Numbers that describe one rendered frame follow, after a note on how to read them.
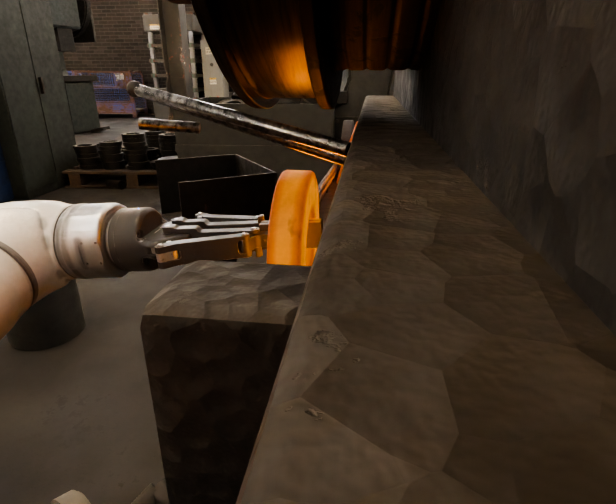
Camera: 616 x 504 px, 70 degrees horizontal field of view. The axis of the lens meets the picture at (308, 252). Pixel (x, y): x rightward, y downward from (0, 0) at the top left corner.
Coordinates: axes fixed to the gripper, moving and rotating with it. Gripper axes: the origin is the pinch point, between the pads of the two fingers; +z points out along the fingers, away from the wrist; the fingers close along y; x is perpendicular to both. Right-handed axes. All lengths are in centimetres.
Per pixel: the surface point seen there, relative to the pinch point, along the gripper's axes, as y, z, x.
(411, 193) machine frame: 29.8, 10.7, 11.7
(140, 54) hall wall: -1000, -517, 102
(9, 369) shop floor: -61, -113, -65
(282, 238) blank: 7.2, 0.5, 2.1
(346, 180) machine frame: 27.8, 8.3, 11.9
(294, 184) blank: 3.0, 1.4, 6.3
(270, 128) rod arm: 14.6, 2.3, 12.9
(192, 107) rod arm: 11.7, -4.3, 14.6
